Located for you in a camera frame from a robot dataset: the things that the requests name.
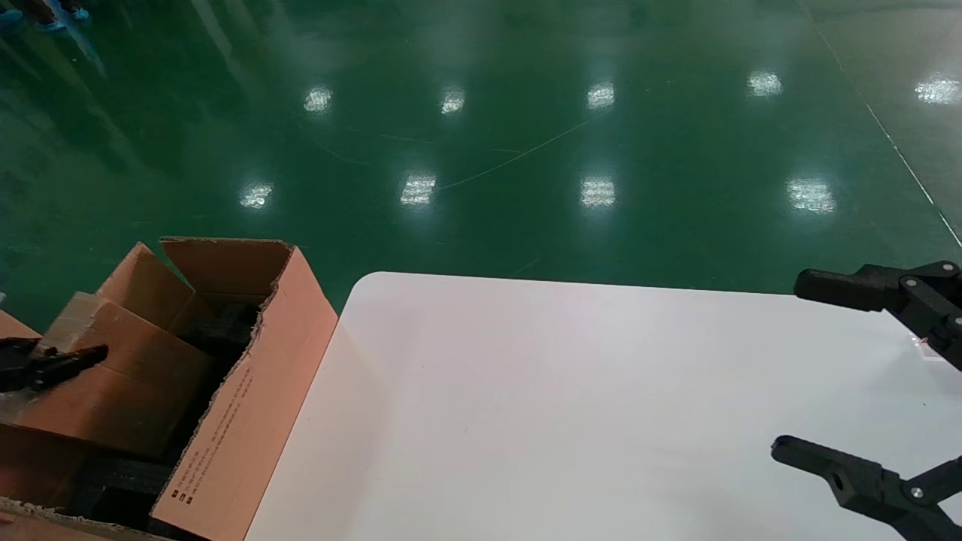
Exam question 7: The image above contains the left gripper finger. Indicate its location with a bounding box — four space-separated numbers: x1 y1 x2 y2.
0 337 110 394

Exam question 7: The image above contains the small brown cardboard box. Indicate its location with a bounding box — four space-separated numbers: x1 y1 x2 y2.
14 292 220 461

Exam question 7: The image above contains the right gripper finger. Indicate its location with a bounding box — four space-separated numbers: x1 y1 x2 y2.
794 261 962 373
770 434 962 541

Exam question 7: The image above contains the black foam insert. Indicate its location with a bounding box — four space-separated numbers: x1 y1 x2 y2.
177 297 264 361
71 455 181 528

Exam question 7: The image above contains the big open cardboard box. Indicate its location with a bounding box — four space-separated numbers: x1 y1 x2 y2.
0 237 339 541

